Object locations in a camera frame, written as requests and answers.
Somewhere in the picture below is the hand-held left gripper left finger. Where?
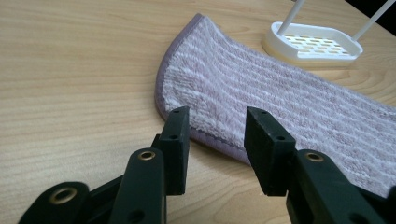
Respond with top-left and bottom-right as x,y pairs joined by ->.
108,105 -> 191,224

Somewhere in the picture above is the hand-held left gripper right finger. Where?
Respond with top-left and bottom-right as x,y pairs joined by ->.
243,106 -> 389,224

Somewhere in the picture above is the purple striped towel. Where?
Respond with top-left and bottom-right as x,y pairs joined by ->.
154,12 -> 396,199

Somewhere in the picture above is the white plastic rack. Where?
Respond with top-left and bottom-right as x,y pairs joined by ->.
262,0 -> 396,66

